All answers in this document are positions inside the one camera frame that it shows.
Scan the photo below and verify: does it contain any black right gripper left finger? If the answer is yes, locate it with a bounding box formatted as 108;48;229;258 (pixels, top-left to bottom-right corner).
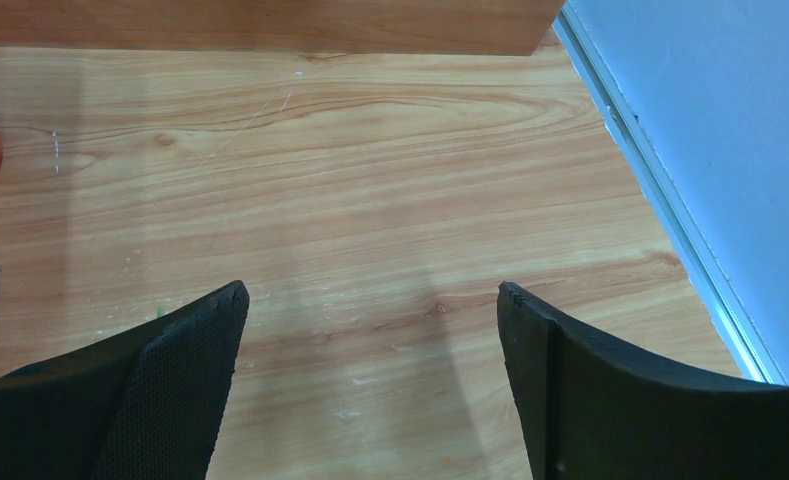
0;281;250;479

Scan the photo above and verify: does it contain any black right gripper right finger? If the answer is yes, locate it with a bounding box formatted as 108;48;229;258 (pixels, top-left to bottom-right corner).
497;282;789;479

